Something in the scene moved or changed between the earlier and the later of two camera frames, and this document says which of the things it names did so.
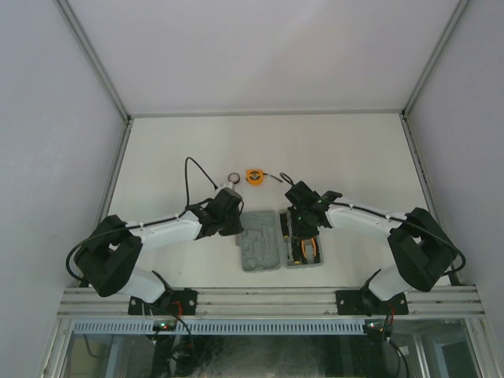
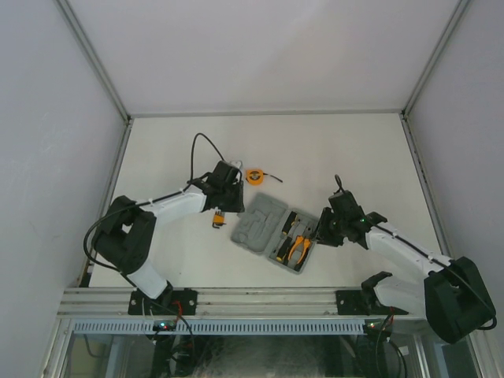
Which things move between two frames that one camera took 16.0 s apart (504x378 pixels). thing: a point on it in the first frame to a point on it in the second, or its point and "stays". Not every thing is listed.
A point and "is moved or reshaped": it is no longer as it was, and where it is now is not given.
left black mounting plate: [171, 302] stays
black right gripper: [296, 231] to [322, 235]
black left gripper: [236, 230] to [238, 205]
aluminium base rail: [450, 302] stays
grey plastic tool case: [261, 240] is moved or reshaped
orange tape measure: [255, 177] stays
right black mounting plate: [361, 302] stays
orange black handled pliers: [303, 251] to [305, 239]
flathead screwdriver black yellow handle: [297, 250] to [283, 249]
